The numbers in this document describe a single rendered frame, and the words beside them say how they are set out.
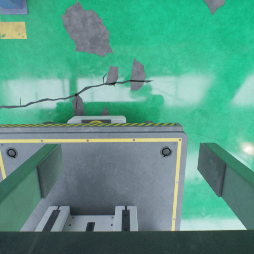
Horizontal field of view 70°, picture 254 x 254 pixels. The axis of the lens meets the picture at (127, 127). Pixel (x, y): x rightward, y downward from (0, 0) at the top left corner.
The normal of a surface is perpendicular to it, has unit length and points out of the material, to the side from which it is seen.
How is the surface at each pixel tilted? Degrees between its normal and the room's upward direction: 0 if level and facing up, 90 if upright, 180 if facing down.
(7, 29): 0
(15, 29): 0
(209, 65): 0
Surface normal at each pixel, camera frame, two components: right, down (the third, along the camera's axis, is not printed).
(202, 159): -1.00, 0.01
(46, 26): 0.00, 0.27
